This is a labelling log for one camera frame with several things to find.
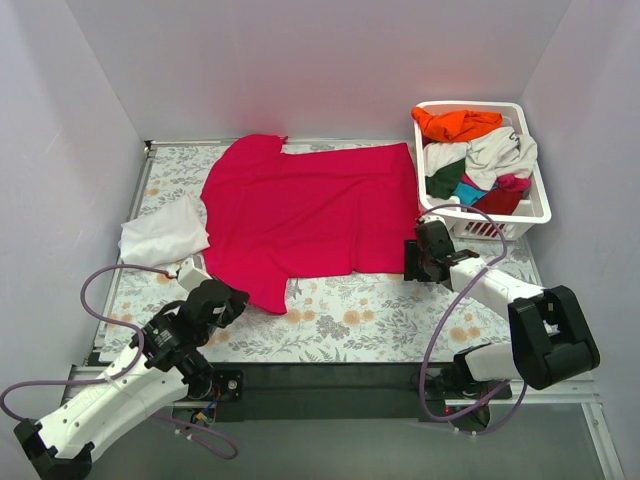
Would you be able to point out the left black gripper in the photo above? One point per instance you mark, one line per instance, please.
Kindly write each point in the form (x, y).
(232, 301)

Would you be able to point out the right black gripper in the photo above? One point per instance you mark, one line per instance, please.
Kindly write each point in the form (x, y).
(413, 261)

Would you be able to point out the magenta t shirt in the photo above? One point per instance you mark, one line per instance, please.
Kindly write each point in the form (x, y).
(272, 216)

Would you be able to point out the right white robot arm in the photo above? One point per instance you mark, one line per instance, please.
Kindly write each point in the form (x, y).
(550, 339)

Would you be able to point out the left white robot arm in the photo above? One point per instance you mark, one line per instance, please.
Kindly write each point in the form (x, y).
(161, 364)

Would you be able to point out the folded white t shirt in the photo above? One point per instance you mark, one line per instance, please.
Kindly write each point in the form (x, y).
(171, 233)

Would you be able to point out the dark green t shirt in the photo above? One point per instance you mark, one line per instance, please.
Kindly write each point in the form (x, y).
(445, 180)

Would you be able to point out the teal t shirt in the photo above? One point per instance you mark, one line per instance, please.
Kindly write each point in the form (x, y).
(469, 195)

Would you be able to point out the dark red t shirt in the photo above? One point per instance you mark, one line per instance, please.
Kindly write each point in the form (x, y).
(499, 202)

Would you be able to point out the pink garment in basket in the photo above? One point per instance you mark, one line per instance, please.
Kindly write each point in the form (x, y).
(513, 184)

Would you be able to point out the white grey t shirt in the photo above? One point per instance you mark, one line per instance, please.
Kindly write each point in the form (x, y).
(498, 153)

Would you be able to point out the orange t shirt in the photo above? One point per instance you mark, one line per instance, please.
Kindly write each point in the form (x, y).
(456, 126)

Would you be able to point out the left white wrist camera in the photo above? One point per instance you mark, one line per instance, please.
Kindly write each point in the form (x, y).
(189, 274)

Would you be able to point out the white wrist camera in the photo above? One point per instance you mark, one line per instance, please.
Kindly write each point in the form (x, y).
(189, 274)
(429, 218)

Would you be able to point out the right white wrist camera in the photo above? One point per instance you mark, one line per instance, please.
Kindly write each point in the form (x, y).
(429, 218)

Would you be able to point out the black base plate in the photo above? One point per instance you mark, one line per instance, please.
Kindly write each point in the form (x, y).
(329, 391)

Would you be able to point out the aluminium frame rail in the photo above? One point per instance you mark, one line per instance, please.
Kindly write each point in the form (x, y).
(473, 418)

